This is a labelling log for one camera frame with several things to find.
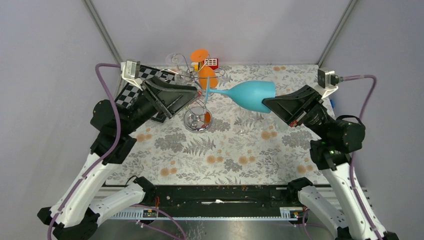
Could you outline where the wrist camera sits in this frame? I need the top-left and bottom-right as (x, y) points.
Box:
(316, 68), (340, 99)
(120, 59), (143, 90)

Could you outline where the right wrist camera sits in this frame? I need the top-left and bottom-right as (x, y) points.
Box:
(316, 68), (340, 99)

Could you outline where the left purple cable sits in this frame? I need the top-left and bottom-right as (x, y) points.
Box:
(46, 62), (123, 240)

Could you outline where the clear wine glass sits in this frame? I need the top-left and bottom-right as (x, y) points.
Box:
(234, 108), (264, 135)
(165, 53), (184, 81)

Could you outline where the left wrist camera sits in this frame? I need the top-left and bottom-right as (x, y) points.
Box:
(120, 59), (143, 90)

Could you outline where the red white block toy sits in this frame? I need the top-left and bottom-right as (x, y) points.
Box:
(191, 58), (219, 72)

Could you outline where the blue wine glass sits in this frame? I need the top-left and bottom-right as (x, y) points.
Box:
(204, 80), (276, 114)

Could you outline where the black white checkerboard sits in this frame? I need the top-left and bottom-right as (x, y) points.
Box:
(115, 65), (175, 123)

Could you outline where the floral tablecloth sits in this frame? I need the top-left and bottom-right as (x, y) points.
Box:
(105, 64), (344, 186)

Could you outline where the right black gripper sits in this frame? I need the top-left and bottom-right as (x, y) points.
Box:
(261, 84), (334, 141)

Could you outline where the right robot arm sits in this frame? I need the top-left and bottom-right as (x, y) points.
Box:
(262, 85), (398, 240)

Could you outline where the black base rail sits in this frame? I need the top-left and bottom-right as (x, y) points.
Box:
(124, 183), (319, 220)

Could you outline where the purple cable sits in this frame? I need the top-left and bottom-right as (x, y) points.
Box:
(337, 74), (385, 240)
(46, 62), (123, 240)

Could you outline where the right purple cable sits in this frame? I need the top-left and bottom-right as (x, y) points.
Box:
(337, 74), (385, 240)

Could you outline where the orange wine glass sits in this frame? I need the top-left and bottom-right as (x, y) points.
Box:
(190, 48), (219, 89)

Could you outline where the chrome wine glass rack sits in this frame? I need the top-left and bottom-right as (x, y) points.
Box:
(173, 54), (220, 133)

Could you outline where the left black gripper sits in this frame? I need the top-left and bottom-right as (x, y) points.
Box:
(122, 75), (200, 134)

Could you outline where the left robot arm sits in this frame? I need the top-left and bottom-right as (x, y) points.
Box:
(37, 77), (198, 240)

